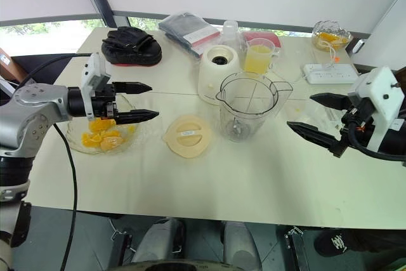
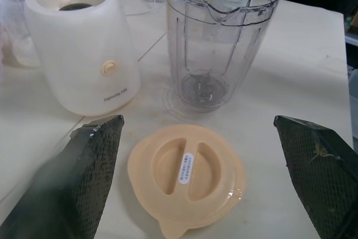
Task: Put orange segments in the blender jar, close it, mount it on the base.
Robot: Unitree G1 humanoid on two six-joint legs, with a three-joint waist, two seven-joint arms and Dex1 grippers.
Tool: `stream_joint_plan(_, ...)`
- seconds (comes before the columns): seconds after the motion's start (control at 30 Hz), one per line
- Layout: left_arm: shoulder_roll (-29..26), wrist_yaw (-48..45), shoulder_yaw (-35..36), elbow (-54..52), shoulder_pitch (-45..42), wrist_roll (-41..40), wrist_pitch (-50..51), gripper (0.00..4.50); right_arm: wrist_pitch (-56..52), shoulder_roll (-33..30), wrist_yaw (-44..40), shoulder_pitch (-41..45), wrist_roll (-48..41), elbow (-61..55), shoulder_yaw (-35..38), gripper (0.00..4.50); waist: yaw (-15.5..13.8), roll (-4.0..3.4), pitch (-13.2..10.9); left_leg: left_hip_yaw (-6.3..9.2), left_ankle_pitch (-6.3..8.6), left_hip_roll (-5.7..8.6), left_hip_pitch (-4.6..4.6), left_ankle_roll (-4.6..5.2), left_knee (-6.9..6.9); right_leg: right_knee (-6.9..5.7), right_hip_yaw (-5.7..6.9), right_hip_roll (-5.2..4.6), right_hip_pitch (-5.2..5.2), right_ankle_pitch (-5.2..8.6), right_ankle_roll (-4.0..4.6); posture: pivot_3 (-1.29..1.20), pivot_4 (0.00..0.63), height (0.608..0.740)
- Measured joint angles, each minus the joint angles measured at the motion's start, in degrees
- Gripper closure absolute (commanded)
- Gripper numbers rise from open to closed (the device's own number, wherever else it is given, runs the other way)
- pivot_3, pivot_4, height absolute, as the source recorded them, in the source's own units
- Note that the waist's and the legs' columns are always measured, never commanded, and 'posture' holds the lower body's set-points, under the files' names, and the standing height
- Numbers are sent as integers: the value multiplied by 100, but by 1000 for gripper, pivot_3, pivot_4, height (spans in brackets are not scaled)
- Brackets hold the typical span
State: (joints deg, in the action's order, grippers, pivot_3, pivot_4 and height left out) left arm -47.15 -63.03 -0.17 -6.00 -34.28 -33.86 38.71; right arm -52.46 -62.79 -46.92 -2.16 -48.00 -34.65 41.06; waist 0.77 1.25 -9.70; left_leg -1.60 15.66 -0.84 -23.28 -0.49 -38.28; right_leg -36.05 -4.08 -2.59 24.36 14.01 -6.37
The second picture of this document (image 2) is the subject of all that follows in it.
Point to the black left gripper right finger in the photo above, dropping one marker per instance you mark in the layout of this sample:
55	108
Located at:
319	177

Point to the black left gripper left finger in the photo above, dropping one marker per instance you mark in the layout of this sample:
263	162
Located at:
64	183

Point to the cream blender lid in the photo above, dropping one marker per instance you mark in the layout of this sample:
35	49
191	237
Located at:
156	194

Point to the white blender base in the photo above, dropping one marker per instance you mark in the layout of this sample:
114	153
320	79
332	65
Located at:
84	54

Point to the clear blender jar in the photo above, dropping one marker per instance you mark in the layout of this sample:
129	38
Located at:
212	68

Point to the clear plastic bottle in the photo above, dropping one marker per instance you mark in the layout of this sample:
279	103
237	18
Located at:
16	40

